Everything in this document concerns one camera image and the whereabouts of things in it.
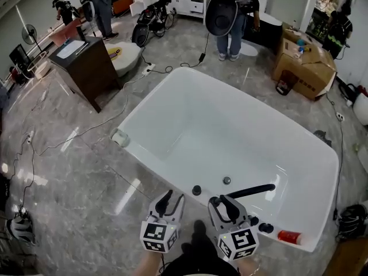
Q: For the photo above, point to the small cardboard box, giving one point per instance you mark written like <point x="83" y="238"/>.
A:
<point x="294" y="32"/>

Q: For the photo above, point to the person's left forearm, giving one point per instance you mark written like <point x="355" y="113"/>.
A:
<point x="148" y="264"/>

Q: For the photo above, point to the black bathtub faucet spout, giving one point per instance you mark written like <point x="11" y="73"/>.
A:
<point x="253" y="190"/>

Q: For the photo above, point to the person's black trousers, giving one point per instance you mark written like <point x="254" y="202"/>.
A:
<point x="199" y="254"/>

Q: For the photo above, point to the small white power strip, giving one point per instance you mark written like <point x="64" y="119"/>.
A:
<point x="340" y="116"/>

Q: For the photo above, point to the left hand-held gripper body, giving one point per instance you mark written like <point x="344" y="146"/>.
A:
<point x="156" y="234"/>

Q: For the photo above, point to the black standing fan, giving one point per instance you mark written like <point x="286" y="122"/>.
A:
<point x="29" y="34"/>

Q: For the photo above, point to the black and white shoes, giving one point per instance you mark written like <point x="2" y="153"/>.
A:
<point x="20" y="229"/>

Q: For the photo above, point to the black backpack rig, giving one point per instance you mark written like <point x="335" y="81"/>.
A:
<point x="152" y="22"/>

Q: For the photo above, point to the silver overflow cap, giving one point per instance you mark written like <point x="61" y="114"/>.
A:
<point x="226" y="180"/>

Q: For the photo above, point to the black monitor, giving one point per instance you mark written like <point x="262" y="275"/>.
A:
<point x="18" y="55"/>

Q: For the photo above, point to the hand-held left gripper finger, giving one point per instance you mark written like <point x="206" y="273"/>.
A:
<point x="178" y="207"/>
<point x="162" y="203"/>

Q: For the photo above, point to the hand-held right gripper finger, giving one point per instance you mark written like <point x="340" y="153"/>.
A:
<point x="214" y="211"/>
<point x="234" y="210"/>

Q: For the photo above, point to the person's right forearm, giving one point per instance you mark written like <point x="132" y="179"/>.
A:
<point x="248" y="267"/>

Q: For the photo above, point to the red bottle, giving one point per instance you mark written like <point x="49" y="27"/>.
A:
<point x="289" y="237"/>

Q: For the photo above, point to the large cardboard box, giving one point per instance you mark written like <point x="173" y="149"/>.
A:
<point x="307" y="68"/>

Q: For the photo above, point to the white paper sheet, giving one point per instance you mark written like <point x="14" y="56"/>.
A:
<point x="70" y="49"/>

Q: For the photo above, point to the orange box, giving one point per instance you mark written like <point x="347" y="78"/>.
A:
<point x="122" y="6"/>

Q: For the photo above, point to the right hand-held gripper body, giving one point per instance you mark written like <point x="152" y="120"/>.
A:
<point x="238" y="241"/>

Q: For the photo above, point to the black round faucet knob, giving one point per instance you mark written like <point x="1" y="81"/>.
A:
<point x="254" y="220"/>
<point x="197" y="190"/>

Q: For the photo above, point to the dark wooden cabinet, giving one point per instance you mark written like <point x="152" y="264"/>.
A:
<point x="86" y="68"/>

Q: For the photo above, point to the white bathtub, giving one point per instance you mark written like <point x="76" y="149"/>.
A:
<point x="224" y="131"/>

